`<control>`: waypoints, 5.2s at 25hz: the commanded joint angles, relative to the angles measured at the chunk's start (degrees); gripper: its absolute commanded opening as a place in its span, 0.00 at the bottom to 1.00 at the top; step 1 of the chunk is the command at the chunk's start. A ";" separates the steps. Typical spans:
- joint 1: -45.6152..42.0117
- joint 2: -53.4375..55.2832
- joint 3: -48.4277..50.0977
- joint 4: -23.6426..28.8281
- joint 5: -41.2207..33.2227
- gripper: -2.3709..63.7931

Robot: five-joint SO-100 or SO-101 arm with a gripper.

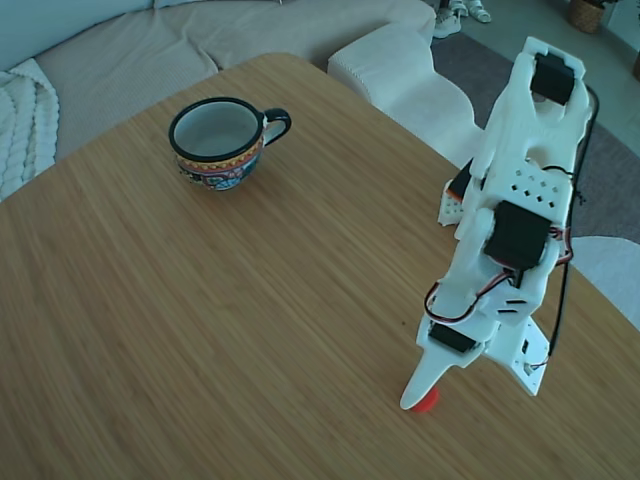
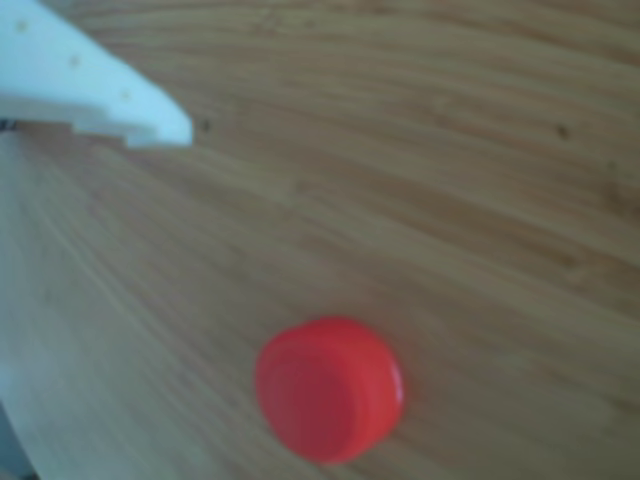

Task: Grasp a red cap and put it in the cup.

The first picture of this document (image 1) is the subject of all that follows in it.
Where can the flat white camera plate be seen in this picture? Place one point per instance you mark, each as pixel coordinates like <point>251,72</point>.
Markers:
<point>530,370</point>

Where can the white sandal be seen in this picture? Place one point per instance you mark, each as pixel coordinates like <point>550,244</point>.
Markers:
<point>475,10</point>

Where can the white round pouf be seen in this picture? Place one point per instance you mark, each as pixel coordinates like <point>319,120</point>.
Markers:
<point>610,270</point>

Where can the white sneaker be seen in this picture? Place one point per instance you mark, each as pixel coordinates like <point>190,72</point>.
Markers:
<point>446,25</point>

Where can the wicker basket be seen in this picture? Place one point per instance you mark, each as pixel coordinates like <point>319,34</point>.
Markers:
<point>590,15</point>

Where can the grey rug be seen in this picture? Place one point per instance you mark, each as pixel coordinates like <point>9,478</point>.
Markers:
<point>620,175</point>

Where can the white knitted blanket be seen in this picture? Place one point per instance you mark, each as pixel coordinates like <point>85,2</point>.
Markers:
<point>20,125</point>

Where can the colourful patterned ceramic cup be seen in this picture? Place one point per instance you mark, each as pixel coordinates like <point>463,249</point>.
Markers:
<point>220,170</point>

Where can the white ribbed ottoman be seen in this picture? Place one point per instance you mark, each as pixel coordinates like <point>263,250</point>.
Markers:
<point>390,65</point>

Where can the beige sofa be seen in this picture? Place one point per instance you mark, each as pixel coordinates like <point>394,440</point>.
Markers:
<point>125,65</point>

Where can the orange and black clamp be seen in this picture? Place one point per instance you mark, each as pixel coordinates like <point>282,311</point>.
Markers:
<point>461,180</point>

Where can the red bottle cap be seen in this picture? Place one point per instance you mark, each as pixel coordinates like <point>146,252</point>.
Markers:
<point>429,403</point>

